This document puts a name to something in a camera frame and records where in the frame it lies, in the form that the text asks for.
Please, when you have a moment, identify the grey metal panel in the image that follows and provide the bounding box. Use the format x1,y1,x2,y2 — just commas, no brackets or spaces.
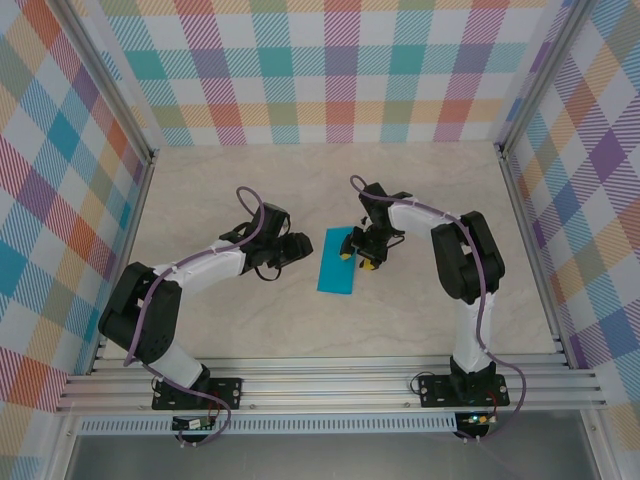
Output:
62,433,601,480

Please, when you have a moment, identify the aluminium mounting rail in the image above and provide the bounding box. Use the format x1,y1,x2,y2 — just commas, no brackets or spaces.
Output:
54,352,609,414

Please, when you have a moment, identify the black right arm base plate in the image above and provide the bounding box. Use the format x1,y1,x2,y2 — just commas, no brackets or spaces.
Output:
417,372,510,409

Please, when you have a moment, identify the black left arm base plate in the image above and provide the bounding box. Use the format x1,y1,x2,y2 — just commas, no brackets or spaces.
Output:
151,377,245,411

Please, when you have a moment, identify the aluminium side rail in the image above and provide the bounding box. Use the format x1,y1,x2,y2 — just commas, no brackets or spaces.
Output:
494,142,574,369
87,147,159,376

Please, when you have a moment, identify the slotted grey cable duct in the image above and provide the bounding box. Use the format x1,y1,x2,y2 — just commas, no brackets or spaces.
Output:
79,412,459,435

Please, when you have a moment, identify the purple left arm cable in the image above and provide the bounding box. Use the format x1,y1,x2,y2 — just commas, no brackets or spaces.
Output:
122,185,269,449

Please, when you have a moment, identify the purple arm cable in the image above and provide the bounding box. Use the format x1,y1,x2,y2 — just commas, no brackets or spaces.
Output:
122,185,269,449
349,174,530,446

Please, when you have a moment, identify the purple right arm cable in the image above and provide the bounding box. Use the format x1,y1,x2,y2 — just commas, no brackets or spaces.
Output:
349,174,530,446

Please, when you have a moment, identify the aluminium corner post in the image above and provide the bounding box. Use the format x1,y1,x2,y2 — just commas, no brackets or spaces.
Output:
52,0,161,166
492,0,596,161

